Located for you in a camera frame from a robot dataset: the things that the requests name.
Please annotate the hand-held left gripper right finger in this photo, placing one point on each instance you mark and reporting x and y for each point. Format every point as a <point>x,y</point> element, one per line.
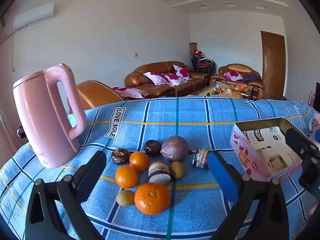
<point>222,177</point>

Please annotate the pink cartoon cup with lid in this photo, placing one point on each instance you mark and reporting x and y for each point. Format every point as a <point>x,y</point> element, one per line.
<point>315,127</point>

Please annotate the red plush toy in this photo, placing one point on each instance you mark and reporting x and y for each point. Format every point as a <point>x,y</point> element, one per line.
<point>197,52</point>

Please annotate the dark snack packet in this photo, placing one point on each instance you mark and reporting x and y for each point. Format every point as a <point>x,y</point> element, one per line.
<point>200,158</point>

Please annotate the purple blanket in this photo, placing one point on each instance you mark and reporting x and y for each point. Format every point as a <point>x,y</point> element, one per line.
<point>251,78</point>

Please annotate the wooden coffee table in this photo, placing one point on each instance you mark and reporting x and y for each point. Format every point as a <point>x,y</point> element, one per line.
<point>207,91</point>

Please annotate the small black device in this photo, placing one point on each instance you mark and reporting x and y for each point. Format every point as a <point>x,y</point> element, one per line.
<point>253,92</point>

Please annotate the pink tin box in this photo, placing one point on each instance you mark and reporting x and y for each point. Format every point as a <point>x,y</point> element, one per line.
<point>250,160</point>

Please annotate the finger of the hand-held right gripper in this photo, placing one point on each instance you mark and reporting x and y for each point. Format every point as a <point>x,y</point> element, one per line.
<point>300,142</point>
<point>311,175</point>

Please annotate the large purple passion fruit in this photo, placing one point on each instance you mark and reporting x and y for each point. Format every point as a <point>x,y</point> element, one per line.
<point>174,148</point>

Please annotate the purple white cake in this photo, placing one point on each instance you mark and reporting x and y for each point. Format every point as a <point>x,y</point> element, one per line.
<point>159,172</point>

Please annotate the brown leather armchair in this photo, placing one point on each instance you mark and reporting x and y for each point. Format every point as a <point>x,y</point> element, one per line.
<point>235,68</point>

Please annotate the pink plastic chair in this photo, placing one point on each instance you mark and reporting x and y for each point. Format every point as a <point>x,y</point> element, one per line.
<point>37,117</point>

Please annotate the square ceiling light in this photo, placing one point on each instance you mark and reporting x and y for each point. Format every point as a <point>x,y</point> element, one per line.
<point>231,4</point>
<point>260,5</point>

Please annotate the tall patterned cylinder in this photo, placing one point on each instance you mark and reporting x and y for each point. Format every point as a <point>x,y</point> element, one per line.
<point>193,48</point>

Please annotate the large orange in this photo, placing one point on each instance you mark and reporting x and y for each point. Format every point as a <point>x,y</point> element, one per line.
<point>152,198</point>

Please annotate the blue checked blanket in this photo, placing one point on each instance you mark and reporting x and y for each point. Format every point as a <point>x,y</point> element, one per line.
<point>175,120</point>

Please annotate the white air conditioner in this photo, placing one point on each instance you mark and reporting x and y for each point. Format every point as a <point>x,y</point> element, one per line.
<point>32,16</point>

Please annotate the orange leather chair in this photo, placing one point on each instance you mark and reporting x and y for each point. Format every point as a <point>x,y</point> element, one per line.
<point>97,95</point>

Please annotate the dark candy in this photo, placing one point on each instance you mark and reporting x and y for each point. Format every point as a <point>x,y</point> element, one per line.
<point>152,147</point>

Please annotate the pink bag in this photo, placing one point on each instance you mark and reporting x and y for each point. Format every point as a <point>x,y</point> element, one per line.
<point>312,97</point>

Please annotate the stack of dark chairs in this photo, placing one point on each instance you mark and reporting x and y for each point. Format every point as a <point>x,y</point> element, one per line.
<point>202,67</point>

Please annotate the black television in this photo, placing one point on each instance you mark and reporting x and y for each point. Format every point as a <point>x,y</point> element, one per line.
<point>317,92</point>

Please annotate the dark maroon chair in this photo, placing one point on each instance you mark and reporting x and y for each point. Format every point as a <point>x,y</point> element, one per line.
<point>21,132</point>

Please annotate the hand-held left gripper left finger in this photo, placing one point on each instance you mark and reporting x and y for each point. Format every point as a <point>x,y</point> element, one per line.
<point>90,177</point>

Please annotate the small orange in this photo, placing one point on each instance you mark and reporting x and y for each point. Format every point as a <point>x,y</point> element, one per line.
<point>126,176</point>
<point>139,161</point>

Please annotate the brown pastry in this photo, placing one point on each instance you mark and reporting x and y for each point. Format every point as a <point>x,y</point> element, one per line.
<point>120,156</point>

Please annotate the brown leather sofa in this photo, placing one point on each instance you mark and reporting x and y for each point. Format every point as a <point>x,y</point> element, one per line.
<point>150,67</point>

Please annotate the plate of fruit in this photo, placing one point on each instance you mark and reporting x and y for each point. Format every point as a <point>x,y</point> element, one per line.
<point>236,88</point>

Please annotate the brown kiwi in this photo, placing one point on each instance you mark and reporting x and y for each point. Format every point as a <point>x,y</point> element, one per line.
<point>177,170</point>
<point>125,198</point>

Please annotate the brown wooden door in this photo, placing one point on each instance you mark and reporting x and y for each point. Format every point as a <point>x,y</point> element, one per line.
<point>272,62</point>

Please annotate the white pillow magenta flowers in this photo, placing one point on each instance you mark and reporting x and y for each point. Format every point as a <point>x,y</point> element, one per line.
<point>173,78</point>
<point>130,92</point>
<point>155,78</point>
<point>181,72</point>
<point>232,75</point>

